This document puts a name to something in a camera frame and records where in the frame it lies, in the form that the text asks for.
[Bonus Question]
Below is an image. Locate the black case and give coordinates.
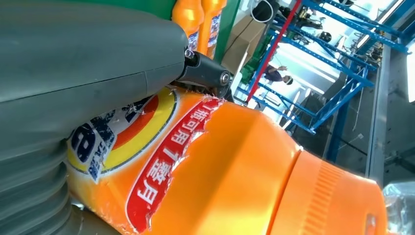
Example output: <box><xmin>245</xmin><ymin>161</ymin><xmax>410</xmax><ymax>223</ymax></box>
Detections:
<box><xmin>251</xmin><ymin>0</ymin><xmax>280</xmax><ymax>24</ymax></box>

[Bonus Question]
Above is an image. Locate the person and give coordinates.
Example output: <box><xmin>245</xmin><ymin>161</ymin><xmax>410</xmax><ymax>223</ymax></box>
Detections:
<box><xmin>263</xmin><ymin>63</ymin><xmax>294</xmax><ymax>86</ymax></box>

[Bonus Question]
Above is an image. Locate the blue steel frame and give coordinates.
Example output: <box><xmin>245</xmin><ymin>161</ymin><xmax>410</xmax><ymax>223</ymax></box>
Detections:
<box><xmin>235</xmin><ymin>0</ymin><xmax>415</xmax><ymax>163</ymax></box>

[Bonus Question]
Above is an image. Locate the brown cardboard box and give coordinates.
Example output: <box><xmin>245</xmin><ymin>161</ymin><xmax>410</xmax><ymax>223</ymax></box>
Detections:
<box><xmin>221</xmin><ymin>14</ymin><xmax>267</xmax><ymax>76</ymax></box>

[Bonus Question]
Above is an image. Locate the red pole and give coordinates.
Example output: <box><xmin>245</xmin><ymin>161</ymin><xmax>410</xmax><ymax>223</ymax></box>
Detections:
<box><xmin>246</xmin><ymin>0</ymin><xmax>303</xmax><ymax>104</ymax></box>

